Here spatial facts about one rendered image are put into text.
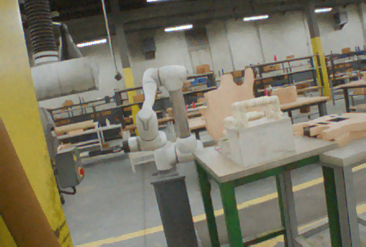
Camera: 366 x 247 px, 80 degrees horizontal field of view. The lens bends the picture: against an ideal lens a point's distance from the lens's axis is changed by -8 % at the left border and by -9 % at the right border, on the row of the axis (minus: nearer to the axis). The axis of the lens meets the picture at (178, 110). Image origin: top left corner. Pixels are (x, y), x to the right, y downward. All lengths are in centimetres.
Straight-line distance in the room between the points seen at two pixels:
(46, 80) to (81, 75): 14
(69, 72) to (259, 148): 87
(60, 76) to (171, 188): 122
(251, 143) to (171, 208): 107
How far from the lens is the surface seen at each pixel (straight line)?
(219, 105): 140
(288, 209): 176
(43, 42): 113
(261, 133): 110
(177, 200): 194
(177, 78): 169
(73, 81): 104
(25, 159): 25
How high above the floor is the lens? 129
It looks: 3 degrees down
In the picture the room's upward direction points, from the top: 11 degrees counter-clockwise
